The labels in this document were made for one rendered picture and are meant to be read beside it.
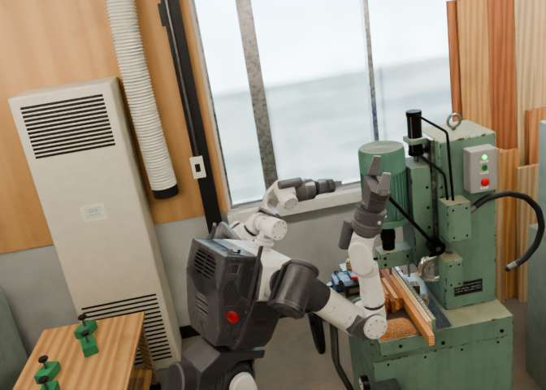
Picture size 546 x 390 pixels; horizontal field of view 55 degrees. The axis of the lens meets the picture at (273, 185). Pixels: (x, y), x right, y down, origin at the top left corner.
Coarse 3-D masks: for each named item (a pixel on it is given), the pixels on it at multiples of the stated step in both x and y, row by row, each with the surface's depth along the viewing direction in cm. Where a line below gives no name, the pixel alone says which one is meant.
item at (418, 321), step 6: (390, 276) 218; (396, 282) 214; (402, 294) 205; (408, 300) 201; (408, 306) 198; (408, 312) 199; (414, 312) 193; (414, 318) 192; (420, 318) 189; (420, 324) 186; (426, 324) 186; (420, 330) 188; (426, 330) 183; (426, 336) 182; (432, 336) 180; (432, 342) 180
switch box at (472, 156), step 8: (488, 144) 191; (464, 152) 191; (472, 152) 186; (480, 152) 186; (488, 152) 187; (496, 152) 187; (464, 160) 192; (472, 160) 187; (480, 160) 187; (488, 160) 188; (496, 160) 188; (464, 168) 193; (472, 168) 188; (480, 168) 188; (488, 168) 189; (496, 168) 189; (464, 176) 194; (472, 176) 189; (480, 176) 189; (488, 176) 190; (496, 176) 190; (464, 184) 196; (472, 184) 190; (480, 184) 190; (488, 184) 191; (496, 184) 192; (472, 192) 191
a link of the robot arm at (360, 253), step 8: (360, 240) 151; (352, 248) 151; (360, 248) 150; (368, 248) 150; (352, 256) 152; (360, 256) 152; (368, 256) 151; (352, 264) 154; (360, 264) 153; (368, 264) 152; (376, 264) 158; (360, 272) 154; (368, 272) 153; (376, 272) 156
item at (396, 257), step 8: (376, 248) 216; (400, 248) 213; (408, 248) 212; (376, 256) 216; (384, 256) 211; (392, 256) 211; (400, 256) 212; (384, 264) 212; (392, 264) 213; (400, 264) 213
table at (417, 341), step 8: (344, 264) 241; (400, 312) 201; (416, 328) 191; (408, 336) 187; (416, 336) 187; (376, 344) 191; (384, 344) 187; (392, 344) 187; (400, 344) 187; (408, 344) 188; (416, 344) 188; (424, 344) 189; (384, 352) 188; (392, 352) 188; (400, 352) 188
